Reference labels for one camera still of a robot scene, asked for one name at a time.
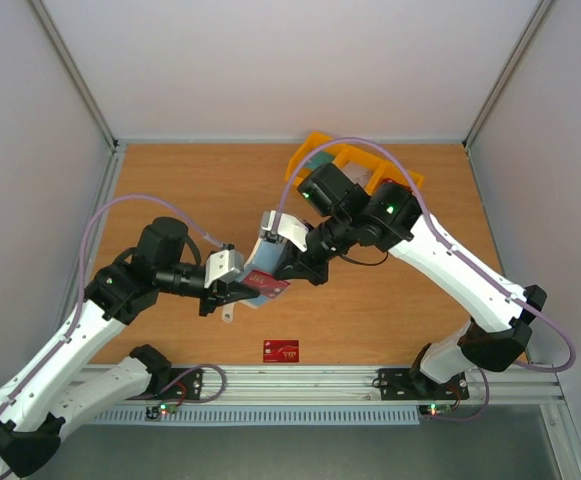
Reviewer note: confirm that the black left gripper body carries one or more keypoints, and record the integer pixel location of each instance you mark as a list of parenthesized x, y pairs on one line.
[(216, 292)]

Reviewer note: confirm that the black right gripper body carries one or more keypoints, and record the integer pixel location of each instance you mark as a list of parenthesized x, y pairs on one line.
[(307, 265)]

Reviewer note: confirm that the red VIP card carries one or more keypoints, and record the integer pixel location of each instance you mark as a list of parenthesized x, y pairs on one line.
[(264, 283), (281, 351)]

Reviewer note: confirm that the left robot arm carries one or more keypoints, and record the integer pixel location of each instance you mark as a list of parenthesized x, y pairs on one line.
[(39, 409)]

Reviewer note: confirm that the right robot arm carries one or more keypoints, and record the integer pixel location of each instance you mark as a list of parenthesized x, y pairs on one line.
[(392, 220)]

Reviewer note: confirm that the teal card in bin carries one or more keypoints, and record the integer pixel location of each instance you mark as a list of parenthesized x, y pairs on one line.
[(319, 159)]

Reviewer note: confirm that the yellow plastic bin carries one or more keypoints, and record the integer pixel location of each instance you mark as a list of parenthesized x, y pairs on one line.
[(385, 171)]

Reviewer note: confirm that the left circuit board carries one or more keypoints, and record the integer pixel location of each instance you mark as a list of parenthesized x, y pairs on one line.
[(160, 411)]

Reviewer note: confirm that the circuit board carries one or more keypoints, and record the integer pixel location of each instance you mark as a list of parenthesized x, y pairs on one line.
[(160, 411), (436, 409)]

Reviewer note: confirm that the right circuit board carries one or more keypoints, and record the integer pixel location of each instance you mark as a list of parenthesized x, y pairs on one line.
[(436, 409)]

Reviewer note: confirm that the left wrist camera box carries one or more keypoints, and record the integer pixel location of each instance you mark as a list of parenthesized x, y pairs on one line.
[(225, 265)]

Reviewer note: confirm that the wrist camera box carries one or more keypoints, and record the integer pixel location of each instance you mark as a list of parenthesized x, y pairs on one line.
[(289, 229), (225, 265)]

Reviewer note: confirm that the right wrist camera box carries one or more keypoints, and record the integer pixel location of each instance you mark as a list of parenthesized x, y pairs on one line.
[(289, 229)]

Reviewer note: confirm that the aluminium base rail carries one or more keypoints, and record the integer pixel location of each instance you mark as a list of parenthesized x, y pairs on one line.
[(290, 384)]

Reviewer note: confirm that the grey slotted cable duct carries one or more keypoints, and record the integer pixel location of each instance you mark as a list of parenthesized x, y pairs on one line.
[(246, 416)]

